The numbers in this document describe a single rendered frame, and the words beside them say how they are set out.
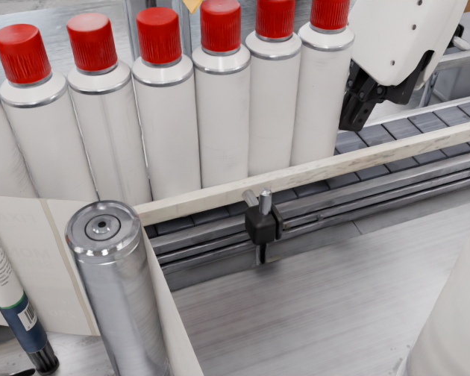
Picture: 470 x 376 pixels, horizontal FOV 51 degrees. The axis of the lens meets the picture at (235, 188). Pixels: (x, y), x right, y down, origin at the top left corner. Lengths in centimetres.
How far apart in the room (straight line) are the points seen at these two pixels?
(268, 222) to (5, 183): 23
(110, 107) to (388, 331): 30
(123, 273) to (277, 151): 28
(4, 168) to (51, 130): 5
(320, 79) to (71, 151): 23
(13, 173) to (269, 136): 23
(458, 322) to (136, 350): 19
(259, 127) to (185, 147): 8
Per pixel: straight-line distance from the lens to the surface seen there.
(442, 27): 49
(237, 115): 45
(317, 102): 49
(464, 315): 30
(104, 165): 46
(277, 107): 47
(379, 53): 50
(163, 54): 41
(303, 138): 52
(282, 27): 44
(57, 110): 42
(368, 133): 63
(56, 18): 106
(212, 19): 41
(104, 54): 41
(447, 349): 33
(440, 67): 64
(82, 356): 44
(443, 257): 52
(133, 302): 29
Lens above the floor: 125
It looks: 44 degrees down
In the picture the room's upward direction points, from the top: straight up
